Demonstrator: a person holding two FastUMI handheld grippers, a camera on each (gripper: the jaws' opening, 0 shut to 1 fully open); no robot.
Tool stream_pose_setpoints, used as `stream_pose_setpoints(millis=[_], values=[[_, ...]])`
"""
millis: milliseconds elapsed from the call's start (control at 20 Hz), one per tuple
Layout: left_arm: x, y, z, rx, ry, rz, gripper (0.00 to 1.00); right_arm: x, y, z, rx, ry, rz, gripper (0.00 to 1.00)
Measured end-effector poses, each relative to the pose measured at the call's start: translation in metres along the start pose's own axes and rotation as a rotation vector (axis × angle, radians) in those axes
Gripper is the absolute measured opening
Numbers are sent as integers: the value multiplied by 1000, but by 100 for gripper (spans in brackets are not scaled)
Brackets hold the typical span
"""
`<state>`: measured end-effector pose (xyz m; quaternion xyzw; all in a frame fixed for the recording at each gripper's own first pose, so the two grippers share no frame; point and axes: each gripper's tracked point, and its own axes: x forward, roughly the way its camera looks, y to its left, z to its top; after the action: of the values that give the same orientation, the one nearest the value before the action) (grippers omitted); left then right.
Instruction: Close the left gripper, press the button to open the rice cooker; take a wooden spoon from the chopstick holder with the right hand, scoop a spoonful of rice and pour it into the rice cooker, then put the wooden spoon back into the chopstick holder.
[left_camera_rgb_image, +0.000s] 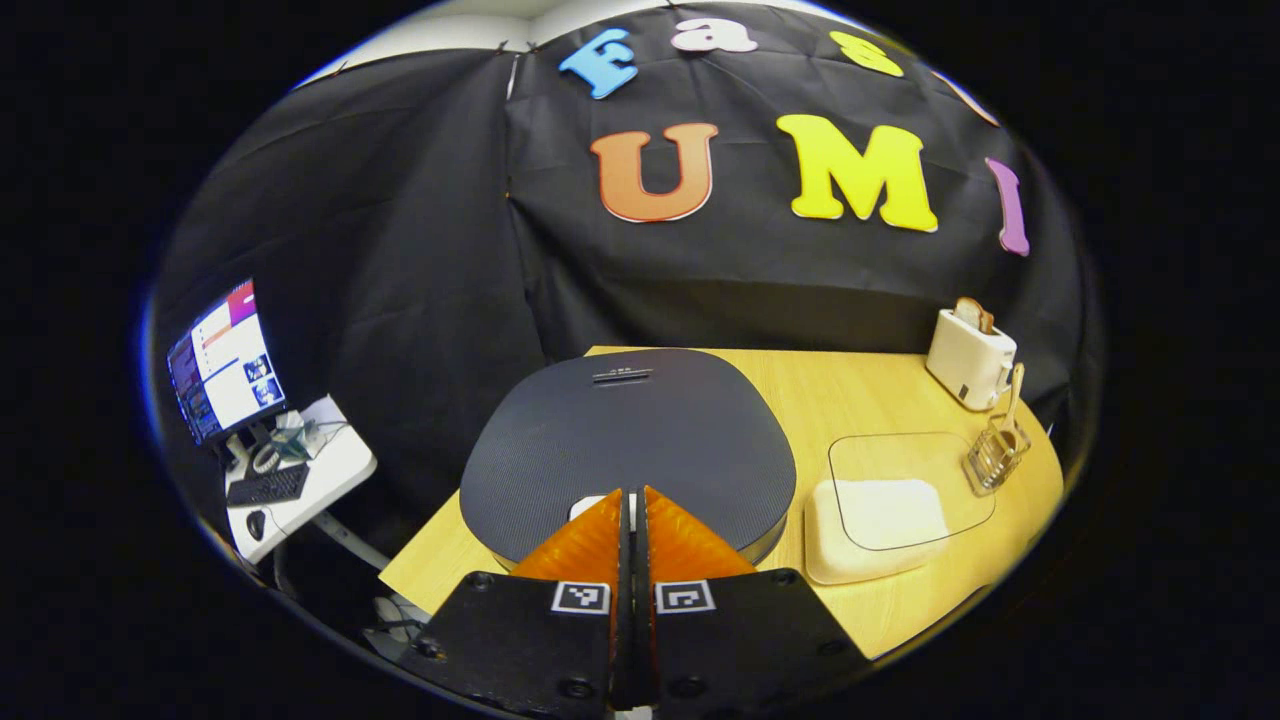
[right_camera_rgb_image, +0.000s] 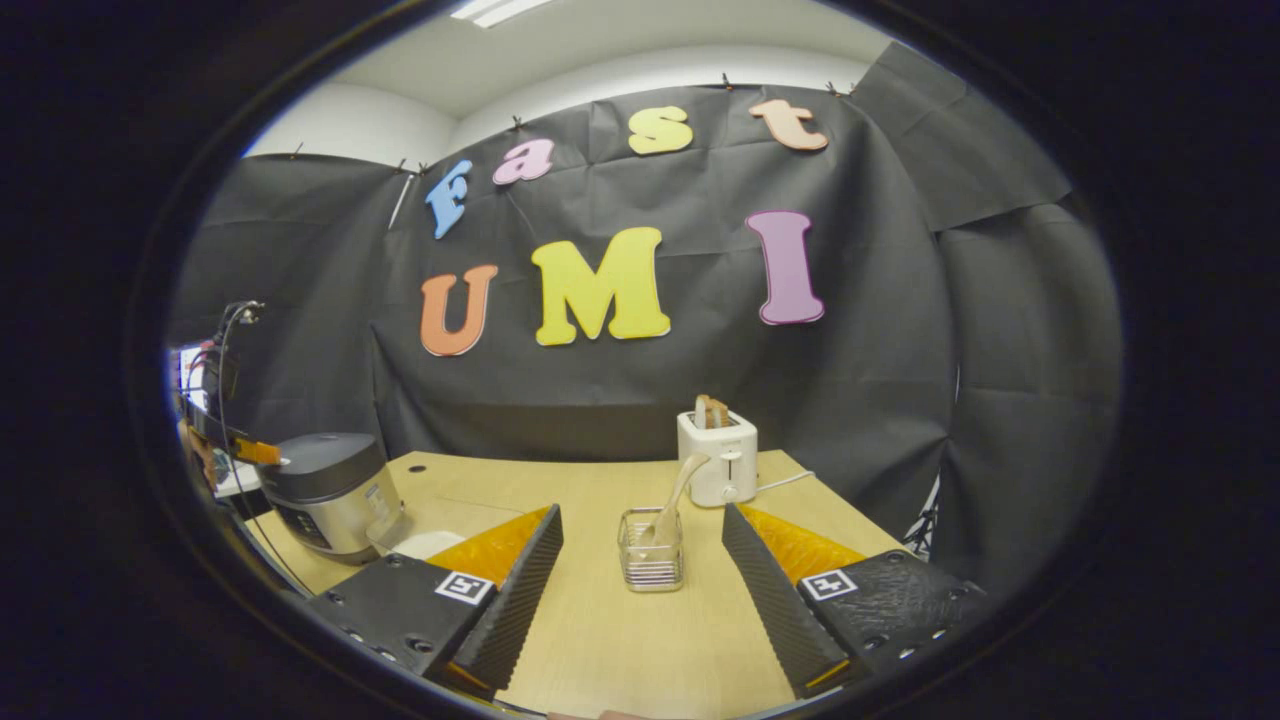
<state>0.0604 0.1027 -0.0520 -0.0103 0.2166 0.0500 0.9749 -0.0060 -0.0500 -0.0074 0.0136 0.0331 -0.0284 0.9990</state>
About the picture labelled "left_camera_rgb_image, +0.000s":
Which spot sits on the crumpled plastic bag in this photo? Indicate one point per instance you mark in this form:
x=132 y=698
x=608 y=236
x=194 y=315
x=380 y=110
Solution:
x=298 y=438

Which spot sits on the toasted bread slice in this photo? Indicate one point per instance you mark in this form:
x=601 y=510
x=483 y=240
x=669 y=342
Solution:
x=975 y=315

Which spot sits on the computer monitor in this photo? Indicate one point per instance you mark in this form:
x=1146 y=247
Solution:
x=225 y=365

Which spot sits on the black backdrop cloth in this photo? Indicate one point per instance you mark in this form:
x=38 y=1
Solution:
x=400 y=250

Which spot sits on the white toaster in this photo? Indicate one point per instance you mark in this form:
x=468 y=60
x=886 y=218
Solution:
x=960 y=360

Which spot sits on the black keyboard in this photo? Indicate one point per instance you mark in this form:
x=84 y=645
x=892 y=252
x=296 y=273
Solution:
x=268 y=485

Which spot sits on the black computer mouse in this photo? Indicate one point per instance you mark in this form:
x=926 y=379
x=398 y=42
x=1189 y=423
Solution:
x=257 y=525

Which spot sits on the clear plastic rice container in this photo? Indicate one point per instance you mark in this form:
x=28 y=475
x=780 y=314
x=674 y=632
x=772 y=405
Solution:
x=900 y=460

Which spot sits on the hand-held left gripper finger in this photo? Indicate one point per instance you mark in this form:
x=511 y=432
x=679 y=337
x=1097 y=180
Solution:
x=621 y=650
x=644 y=650

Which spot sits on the white side table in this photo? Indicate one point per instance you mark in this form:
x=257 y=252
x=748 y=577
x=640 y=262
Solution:
x=330 y=470

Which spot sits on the black silver rice cooker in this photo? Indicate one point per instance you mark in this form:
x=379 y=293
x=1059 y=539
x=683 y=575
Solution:
x=620 y=430

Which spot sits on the white rice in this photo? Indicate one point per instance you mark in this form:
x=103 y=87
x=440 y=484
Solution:
x=880 y=510

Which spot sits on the white tape roll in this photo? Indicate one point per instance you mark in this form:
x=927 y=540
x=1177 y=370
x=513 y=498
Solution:
x=254 y=460

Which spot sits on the wooden spoon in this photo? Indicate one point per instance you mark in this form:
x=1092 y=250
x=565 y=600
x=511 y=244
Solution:
x=1015 y=390

